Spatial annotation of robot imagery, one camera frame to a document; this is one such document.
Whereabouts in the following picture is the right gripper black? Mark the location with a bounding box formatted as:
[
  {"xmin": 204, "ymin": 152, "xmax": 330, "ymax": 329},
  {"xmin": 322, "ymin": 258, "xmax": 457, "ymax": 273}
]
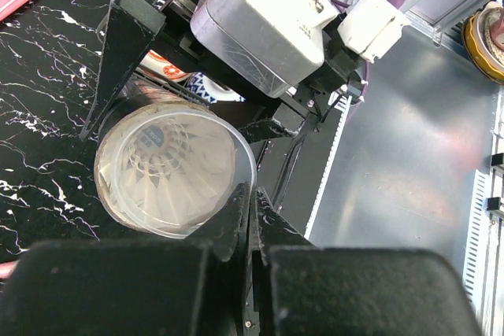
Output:
[{"xmin": 151, "ymin": 9, "xmax": 366, "ymax": 143}]

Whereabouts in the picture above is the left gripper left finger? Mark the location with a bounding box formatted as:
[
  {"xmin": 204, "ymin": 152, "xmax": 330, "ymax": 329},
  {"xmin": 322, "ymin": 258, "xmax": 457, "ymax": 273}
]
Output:
[{"xmin": 1, "ymin": 183, "xmax": 250, "ymax": 335}]

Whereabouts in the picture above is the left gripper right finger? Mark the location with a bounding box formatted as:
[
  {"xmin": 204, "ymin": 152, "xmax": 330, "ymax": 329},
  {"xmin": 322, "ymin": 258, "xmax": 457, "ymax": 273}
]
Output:
[{"xmin": 250, "ymin": 189, "xmax": 482, "ymax": 335}]

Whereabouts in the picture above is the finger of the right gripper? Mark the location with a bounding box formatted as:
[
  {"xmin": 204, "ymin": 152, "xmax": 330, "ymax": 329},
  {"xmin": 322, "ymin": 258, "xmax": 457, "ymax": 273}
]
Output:
[{"xmin": 80, "ymin": 0, "xmax": 165, "ymax": 140}]

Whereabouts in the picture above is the red patterned bowl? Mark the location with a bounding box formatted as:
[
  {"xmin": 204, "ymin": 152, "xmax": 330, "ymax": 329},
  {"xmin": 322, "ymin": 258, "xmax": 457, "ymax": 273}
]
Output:
[{"xmin": 140, "ymin": 50, "xmax": 191, "ymax": 83}]

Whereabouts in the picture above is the blue patterned bowl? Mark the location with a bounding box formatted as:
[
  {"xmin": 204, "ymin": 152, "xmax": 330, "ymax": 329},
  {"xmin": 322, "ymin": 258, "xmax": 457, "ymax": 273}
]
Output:
[{"xmin": 186, "ymin": 72, "xmax": 245, "ymax": 104}]

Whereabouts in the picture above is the pink badminton racket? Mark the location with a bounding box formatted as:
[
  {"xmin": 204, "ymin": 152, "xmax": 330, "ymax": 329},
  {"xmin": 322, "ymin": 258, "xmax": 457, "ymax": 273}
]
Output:
[{"xmin": 0, "ymin": 261, "xmax": 17, "ymax": 281}]

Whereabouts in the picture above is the clear plastic tube lid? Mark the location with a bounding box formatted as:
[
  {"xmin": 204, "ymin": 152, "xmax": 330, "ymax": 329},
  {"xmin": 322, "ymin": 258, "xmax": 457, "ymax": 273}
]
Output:
[{"xmin": 102, "ymin": 110, "xmax": 258, "ymax": 239}]

